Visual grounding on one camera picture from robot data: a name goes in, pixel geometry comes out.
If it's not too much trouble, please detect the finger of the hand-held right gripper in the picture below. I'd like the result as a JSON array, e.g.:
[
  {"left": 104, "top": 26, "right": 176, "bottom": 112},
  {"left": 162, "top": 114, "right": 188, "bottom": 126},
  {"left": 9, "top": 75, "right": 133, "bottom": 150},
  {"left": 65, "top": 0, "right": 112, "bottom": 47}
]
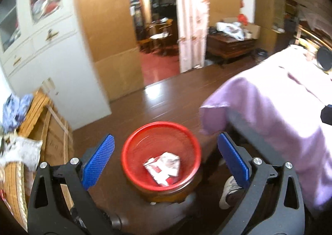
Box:
[{"left": 321, "top": 104, "right": 332, "bottom": 122}]

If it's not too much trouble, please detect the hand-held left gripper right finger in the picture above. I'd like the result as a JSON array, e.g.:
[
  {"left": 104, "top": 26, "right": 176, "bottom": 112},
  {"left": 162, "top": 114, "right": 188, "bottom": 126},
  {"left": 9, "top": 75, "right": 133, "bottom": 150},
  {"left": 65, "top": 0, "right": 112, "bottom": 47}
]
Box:
[{"left": 217, "top": 132, "right": 305, "bottom": 235}]

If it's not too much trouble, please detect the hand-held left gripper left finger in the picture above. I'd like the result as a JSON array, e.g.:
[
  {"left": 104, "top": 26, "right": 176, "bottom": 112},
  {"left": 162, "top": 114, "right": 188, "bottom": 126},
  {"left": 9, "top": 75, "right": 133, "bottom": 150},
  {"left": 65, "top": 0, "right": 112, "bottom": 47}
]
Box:
[{"left": 27, "top": 134, "right": 122, "bottom": 235}]

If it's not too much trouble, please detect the red plastic mesh basket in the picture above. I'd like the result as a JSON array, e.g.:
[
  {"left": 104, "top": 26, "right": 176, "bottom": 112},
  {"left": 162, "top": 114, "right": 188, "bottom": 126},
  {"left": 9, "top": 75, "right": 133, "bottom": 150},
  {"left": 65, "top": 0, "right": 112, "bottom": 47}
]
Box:
[{"left": 121, "top": 121, "right": 202, "bottom": 194}]

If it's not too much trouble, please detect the grey sneaker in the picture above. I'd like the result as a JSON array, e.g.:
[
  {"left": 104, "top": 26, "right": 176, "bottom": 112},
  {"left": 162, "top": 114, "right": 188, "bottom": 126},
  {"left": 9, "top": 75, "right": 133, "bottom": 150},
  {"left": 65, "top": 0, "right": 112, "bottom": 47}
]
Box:
[{"left": 219, "top": 176, "right": 244, "bottom": 209}]

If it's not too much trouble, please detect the wooden slatted furniture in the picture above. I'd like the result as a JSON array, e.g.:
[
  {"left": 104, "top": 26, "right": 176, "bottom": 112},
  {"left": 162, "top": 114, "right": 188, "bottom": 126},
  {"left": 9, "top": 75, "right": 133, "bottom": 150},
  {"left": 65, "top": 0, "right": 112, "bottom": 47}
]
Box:
[{"left": 0, "top": 100, "right": 74, "bottom": 230}]

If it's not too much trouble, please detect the black round object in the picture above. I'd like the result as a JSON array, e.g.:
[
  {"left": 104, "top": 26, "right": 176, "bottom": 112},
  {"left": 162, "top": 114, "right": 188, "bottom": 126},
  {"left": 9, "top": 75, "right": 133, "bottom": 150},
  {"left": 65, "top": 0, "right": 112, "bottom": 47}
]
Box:
[{"left": 317, "top": 47, "right": 332, "bottom": 71}]

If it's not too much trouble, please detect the purple cloth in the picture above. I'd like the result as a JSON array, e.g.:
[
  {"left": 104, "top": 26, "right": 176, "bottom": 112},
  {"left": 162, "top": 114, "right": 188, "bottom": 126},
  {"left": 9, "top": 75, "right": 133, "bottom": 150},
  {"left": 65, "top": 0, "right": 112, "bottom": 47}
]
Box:
[{"left": 199, "top": 44, "right": 332, "bottom": 211}]

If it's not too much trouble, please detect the crumpled red white paper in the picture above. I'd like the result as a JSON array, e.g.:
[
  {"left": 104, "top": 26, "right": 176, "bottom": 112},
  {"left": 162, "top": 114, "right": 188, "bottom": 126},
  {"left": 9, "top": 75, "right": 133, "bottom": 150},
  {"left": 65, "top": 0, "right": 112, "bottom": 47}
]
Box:
[{"left": 143, "top": 151, "right": 181, "bottom": 187}]

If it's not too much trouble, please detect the white grey woven bag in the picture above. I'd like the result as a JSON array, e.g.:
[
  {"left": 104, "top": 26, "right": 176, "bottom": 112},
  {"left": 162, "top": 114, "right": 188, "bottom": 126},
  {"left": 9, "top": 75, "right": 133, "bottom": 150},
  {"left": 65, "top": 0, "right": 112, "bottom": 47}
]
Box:
[{"left": 0, "top": 136, "right": 43, "bottom": 169}]

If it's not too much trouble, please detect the wooden slat board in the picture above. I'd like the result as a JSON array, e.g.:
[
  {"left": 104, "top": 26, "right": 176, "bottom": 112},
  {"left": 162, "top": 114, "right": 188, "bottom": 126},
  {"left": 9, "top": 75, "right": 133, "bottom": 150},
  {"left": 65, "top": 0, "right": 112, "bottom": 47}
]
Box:
[{"left": 19, "top": 89, "right": 52, "bottom": 137}]

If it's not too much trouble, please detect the blue patterned cloth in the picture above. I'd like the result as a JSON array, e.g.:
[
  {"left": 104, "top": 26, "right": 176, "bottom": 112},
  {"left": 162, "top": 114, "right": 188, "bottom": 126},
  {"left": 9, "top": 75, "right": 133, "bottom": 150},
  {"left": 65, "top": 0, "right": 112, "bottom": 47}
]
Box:
[{"left": 2, "top": 94, "right": 33, "bottom": 132}]

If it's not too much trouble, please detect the wooden shelf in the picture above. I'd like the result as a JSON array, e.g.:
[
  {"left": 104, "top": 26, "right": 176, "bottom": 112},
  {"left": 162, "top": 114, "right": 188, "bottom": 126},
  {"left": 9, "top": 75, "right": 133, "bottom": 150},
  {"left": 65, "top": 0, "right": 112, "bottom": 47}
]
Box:
[{"left": 284, "top": 0, "right": 299, "bottom": 33}]

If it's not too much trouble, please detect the white cabinet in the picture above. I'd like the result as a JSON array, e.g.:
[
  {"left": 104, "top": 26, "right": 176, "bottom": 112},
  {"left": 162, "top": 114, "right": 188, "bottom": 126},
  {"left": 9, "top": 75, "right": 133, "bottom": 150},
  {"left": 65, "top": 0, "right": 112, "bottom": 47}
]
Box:
[{"left": 0, "top": 0, "right": 112, "bottom": 130}]

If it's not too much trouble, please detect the dark wooden low table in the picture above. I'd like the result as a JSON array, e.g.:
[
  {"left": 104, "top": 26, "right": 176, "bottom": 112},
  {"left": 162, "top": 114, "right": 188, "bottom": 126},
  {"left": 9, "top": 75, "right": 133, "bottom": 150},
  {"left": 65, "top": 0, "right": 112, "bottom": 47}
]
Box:
[{"left": 206, "top": 30, "right": 256, "bottom": 65}]

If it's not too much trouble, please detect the open cardboard box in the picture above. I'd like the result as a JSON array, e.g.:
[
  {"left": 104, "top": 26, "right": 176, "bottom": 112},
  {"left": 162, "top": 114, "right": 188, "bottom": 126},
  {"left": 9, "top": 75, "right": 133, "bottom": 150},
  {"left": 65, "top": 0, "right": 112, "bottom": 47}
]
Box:
[{"left": 223, "top": 18, "right": 261, "bottom": 39}]

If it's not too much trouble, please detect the wooden chair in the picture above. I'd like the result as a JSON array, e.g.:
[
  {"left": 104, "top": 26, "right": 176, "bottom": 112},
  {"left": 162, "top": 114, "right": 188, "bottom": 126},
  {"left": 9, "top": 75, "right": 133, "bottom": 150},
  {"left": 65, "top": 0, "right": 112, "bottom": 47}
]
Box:
[{"left": 137, "top": 39, "right": 153, "bottom": 54}]

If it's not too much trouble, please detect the white plastic bag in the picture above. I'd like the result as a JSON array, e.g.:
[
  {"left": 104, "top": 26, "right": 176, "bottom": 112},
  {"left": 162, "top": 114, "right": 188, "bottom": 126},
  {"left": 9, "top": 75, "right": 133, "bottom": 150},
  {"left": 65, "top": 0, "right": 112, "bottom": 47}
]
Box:
[{"left": 216, "top": 21, "right": 245, "bottom": 41}]

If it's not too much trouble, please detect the white red patterned curtain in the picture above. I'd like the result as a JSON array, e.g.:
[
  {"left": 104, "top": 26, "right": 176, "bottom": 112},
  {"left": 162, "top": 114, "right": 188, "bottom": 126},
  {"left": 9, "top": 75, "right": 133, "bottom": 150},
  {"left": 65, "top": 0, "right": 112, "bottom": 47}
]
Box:
[{"left": 175, "top": 0, "right": 209, "bottom": 73}]

